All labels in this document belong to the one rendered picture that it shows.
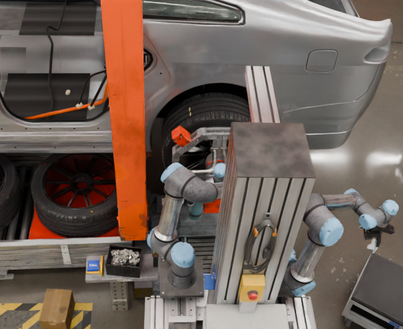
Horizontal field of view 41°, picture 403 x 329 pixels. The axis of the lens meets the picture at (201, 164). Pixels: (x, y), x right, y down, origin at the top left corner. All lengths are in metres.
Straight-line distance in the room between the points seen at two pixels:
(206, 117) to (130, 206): 0.67
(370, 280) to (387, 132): 1.87
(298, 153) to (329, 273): 2.30
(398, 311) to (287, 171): 2.02
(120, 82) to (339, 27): 1.29
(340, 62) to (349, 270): 1.57
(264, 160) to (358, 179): 2.94
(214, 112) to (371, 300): 1.50
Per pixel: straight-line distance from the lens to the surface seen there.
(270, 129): 1.84
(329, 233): 2.36
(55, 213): 3.55
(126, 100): 2.51
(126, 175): 2.88
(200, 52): 3.00
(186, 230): 3.83
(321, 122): 3.50
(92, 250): 3.60
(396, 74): 5.88
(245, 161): 1.72
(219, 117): 3.14
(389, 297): 3.63
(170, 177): 2.45
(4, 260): 3.75
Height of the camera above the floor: 3.27
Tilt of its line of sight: 47 degrees down
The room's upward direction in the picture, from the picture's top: 5 degrees clockwise
